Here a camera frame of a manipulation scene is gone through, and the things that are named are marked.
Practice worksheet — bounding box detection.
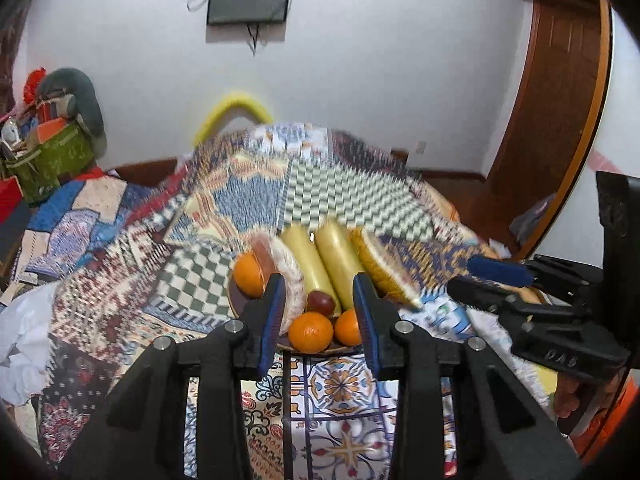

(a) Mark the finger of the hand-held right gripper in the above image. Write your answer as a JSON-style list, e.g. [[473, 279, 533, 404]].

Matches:
[[446, 276, 592, 321], [467, 254, 602, 302]]

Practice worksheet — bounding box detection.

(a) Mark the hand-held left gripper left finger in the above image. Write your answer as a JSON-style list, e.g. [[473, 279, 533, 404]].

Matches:
[[60, 273, 287, 480]]

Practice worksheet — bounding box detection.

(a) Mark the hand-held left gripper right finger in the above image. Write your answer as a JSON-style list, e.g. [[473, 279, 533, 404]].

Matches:
[[351, 272, 582, 480]]

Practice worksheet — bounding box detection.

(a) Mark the small orange mandarin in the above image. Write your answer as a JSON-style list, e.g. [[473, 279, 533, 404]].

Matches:
[[333, 308, 364, 347]]

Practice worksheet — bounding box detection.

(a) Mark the purple round plate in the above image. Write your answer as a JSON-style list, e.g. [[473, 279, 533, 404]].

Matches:
[[227, 260, 372, 357]]

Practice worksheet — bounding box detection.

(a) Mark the large orange mandarin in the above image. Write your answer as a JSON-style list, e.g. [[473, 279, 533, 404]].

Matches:
[[288, 311, 335, 354], [233, 252, 267, 299]]

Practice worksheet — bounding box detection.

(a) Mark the dark red grape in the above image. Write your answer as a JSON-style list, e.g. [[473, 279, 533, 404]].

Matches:
[[305, 290, 336, 317]]

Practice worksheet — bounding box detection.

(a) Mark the yellow sugarcane piece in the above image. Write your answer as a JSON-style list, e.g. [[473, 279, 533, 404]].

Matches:
[[279, 224, 344, 317], [314, 219, 369, 312]]

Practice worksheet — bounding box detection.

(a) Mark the patchwork patterned tablecloth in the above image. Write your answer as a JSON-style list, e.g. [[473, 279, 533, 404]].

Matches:
[[10, 122, 557, 480]]

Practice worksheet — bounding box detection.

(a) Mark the brown wooden door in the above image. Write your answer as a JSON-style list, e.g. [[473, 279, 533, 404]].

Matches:
[[477, 0, 615, 263]]

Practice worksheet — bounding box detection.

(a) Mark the yellow fluffy chair back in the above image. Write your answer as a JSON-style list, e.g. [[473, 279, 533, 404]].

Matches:
[[192, 91, 274, 145]]

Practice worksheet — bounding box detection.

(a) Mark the crumpled white paper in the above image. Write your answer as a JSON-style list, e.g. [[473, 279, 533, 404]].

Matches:
[[0, 280, 58, 407]]

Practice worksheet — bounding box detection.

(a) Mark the green patterned box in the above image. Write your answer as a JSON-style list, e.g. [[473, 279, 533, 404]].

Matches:
[[4, 124, 97, 203]]

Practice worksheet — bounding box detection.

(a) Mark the grey neck pillow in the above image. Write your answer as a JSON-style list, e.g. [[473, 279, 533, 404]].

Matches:
[[36, 67, 109, 157]]

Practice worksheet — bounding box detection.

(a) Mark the red flat box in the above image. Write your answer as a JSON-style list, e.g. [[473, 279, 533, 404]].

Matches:
[[0, 179, 24, 225]]

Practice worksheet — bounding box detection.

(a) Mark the orange box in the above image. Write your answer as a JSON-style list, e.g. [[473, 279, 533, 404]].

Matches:
[[36, 117, 72, 145]]

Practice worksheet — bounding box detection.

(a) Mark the red bag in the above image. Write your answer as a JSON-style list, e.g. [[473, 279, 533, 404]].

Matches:
[[22, 67, 49, 104]]

